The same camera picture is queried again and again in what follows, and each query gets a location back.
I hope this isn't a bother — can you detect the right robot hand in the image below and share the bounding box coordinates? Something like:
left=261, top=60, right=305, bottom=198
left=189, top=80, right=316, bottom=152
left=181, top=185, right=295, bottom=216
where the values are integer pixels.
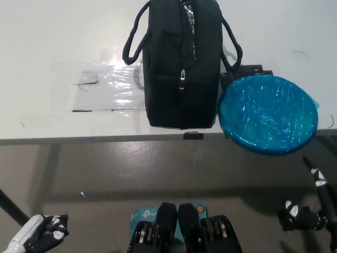
left=277, top=156, right=337, bottom=233

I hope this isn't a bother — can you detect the black table leg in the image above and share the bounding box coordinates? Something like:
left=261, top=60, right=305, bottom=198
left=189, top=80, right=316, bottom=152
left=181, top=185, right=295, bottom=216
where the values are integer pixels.
left=0, top=188, right=30, bottom=227

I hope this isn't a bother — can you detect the blue plastic-wrapped plate stack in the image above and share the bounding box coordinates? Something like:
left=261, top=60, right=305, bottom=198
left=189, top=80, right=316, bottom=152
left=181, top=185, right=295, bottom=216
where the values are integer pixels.
left=217, top=74, right=321, bottom=156

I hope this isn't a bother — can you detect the black fabric bag with handles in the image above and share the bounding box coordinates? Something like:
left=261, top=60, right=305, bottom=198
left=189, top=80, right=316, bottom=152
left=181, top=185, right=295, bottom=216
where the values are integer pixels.
left=122, top=0, right=243, bottom=131

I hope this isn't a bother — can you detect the small grey tape piece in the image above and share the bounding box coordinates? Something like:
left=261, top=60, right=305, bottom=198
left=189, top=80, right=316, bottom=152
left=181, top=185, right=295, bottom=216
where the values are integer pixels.
left=75, top=71, right=98, bottom=85

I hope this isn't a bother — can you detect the large black tape patch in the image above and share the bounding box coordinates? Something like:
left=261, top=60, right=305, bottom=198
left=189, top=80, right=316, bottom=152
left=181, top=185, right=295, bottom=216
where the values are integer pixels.
left=220, top=64, right=274, bottom=93

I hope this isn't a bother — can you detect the teal tp-link box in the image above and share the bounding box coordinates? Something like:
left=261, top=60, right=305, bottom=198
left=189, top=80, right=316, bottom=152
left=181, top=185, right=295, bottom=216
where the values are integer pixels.
left=130, top=203, right=210, bottom=238

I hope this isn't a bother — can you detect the clear plastic sheet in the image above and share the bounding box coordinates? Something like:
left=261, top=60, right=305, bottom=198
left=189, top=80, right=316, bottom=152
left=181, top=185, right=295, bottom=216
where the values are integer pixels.
left=18, top=46, right=148, bottom=130

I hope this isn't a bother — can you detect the small black tape strip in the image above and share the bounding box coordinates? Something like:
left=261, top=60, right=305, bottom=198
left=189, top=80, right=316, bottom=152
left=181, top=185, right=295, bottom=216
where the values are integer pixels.
left=183, top=131, right=205, bottom=140

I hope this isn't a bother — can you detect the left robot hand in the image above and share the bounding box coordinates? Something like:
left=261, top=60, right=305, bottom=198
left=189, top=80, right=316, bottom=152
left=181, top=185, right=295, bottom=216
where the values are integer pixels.
left=5, top=213, right=70, bottom=253

